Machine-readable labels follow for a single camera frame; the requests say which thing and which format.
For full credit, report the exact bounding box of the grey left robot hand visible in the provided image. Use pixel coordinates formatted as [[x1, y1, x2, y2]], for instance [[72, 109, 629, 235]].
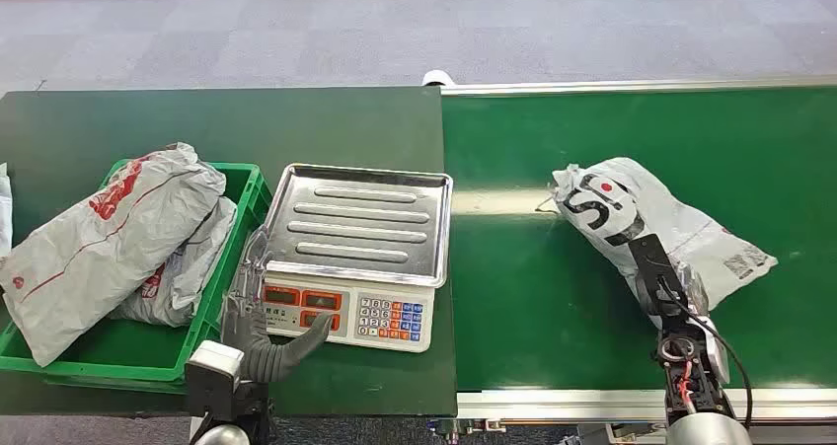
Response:
[[220, 226, 335, 373]]

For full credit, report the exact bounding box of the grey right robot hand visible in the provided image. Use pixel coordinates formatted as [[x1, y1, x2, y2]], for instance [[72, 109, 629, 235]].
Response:
[[627, 232, 712, 330]]

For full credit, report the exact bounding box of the grey package black logo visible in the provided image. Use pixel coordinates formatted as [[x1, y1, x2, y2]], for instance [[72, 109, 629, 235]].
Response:
[[551, 157, 780, 313]]

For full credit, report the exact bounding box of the small grey red-print package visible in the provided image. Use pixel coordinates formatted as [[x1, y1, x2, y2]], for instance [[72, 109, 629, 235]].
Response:
[[108, 196, 238, 329]]

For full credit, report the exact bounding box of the green conveyor belt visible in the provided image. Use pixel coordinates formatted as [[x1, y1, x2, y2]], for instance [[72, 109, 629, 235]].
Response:
[[441, 85, 837, 393]]

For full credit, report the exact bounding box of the large grey red-print package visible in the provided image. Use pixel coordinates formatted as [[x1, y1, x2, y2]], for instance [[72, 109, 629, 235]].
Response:
[[0, 142, 228, 369]]

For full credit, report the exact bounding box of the green plastic crate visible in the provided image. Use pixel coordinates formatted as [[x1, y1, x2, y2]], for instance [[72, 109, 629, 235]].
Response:
[[0, 159, 273, 397]]

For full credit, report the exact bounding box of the electronic scale steel tray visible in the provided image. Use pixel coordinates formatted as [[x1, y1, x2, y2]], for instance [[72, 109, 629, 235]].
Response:
[[260, 162, 454, 354]]

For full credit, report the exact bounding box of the white plastic bag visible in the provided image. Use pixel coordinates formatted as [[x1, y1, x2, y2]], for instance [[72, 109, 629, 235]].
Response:
[[0, 162, 15, 260]]

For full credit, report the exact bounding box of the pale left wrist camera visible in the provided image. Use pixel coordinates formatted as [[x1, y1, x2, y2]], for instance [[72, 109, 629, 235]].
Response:
[[185, 340, 245, 418]]

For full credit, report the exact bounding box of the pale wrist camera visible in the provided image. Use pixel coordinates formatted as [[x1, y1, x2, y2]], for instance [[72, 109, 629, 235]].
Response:
[[185, 340, 245, 418], [703, 316, 731, 386]]

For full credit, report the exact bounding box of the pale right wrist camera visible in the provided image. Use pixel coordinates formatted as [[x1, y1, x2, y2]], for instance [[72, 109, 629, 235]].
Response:
[[703, 316, 731, 386]]

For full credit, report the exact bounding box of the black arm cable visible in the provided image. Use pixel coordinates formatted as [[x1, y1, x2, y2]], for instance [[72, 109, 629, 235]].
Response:
[[660, 274, 754, 430]]

